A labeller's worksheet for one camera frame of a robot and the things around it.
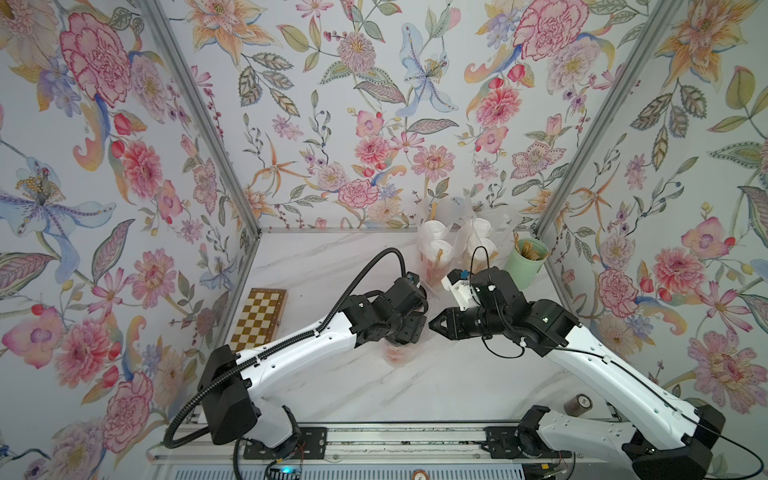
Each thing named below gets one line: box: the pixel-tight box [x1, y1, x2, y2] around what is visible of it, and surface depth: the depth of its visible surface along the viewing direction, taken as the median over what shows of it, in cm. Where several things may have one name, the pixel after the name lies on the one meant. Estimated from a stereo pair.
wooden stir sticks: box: [512, 230, 542, 261], surface depth 95 cm
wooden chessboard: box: [228, 288, 289, 353], surface depth 97 cm
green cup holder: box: [504, 238, 549, 290], surface depth 96 cm
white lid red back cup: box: [420, 240, 454, 287], surface depth 92 cm
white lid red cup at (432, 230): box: [419, 220, 448, 243], surface depth 98 cm
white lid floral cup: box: [474, 218, 493, 238], surface depth 100 cm
